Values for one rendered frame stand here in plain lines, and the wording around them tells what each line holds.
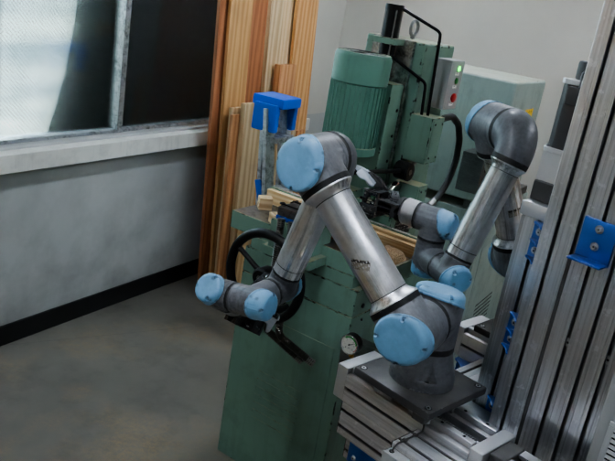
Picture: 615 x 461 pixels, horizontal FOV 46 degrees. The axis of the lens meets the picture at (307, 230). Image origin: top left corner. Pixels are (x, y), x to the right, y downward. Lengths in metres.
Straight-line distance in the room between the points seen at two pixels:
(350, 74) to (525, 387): 1.03
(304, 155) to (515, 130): 0.59
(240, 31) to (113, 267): 1.32
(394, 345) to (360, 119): 0.91
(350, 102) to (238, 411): 1.14
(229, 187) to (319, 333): 1.57
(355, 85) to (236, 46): 1.60
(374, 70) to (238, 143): 1.59
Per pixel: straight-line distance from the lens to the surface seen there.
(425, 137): 2.37
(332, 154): 1.55
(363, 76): 2.20
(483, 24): 4.53
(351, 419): 1.84
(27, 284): 3.35
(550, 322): 1.68
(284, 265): 1.79
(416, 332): 1.48
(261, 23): 3.94
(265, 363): 2.48
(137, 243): 3.75
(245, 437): 2.66
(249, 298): 1.72
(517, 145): 1.85
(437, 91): 2.46
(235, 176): 3.72
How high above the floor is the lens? 1.63
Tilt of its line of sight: 18 degrees down
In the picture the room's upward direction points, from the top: 9 degrees clockwise
